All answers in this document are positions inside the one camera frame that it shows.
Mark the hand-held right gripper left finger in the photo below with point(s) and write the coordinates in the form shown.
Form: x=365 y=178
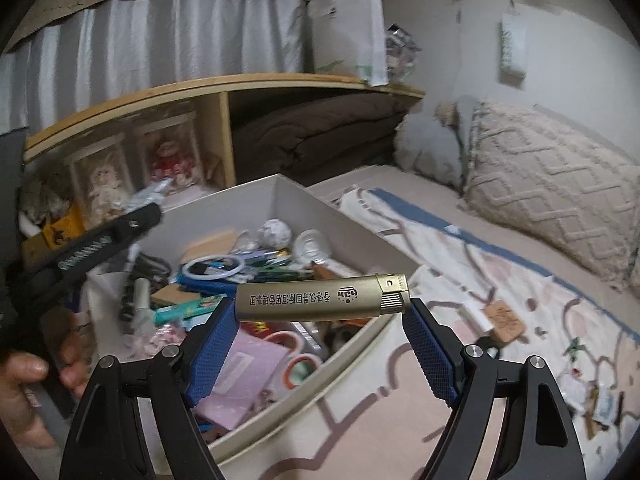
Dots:
x=215 y=347

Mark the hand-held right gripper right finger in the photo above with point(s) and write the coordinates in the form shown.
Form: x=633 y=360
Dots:
x=430 y=355

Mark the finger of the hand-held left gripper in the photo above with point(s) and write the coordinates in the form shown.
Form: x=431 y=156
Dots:
x=107 y=240

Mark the gold lighter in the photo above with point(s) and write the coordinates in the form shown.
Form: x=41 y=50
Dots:
x=310 y=300

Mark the white storage box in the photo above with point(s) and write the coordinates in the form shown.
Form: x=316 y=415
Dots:
x=225 y=205

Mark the person's left hand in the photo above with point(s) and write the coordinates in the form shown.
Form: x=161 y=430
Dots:
x=20 y=375

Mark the pink paper bag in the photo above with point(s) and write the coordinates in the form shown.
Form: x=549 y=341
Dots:
x=245 y=377

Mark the green carton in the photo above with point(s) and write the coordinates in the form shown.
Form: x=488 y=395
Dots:
x=187 y=311

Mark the beige doll in clear box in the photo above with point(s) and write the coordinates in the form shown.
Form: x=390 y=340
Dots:
x=106 y=185

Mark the red tape roll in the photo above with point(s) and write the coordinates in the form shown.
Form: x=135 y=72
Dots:
x=285 y=341

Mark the wooden coaster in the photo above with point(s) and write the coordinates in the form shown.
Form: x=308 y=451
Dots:
x=506 y=321

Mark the printed blanket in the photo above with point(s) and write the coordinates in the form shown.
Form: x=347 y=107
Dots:
x=410 y=440

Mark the red doll in clear box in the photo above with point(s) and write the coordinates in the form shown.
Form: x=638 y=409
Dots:
x=170 y=157

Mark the crumpled white ball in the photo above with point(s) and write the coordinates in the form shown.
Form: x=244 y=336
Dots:
x=274 y=232

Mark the clear plastic cup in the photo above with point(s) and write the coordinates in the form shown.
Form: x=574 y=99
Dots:
x=312 y=246

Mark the wooden shelf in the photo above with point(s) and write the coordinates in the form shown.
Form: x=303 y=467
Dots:
x=220 y=110

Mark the clear plastic packet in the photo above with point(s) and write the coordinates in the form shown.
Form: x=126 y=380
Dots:
x=604 y=402

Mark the grey curtain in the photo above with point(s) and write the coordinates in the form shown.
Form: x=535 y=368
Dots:
x=150 y=40

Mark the grey pillow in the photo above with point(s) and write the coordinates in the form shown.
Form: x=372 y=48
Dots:
x=430 y=145

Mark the beige textured pillow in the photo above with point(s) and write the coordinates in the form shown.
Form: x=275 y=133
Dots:
x=555 y=185

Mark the brown folded blanket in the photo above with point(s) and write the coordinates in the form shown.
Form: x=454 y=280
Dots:
x=320 y=135

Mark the fluffy beige cushion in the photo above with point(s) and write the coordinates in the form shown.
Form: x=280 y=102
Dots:
x=447 y=112

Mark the pile of shiny packets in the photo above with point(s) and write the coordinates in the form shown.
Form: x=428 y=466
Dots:
x=402 y=52

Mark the white paper bag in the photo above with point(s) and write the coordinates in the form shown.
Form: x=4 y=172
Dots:
x=345 y=30

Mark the white wall hanging pouch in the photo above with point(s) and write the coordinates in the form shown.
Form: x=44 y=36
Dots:
x=514 y=45

